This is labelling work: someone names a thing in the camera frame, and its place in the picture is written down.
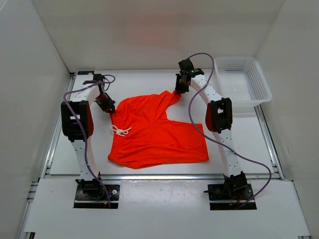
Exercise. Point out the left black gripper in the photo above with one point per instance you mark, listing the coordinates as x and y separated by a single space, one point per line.
110 105

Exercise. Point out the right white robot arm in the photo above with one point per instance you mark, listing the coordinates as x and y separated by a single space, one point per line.
218 120

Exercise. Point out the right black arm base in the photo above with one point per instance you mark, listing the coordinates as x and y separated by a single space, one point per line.
235 193

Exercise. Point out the aluminium table rail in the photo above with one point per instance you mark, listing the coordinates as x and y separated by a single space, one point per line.
163 177

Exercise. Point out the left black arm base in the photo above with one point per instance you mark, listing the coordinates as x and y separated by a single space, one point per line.
92 195

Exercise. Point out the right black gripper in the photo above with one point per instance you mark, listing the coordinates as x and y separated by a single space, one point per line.
179 90

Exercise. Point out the white plastic basket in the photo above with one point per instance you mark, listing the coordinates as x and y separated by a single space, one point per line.
242 80

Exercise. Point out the orange shorts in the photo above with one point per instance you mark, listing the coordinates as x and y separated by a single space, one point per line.
145 137

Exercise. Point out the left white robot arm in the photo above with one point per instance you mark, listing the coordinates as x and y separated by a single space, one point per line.
77 122

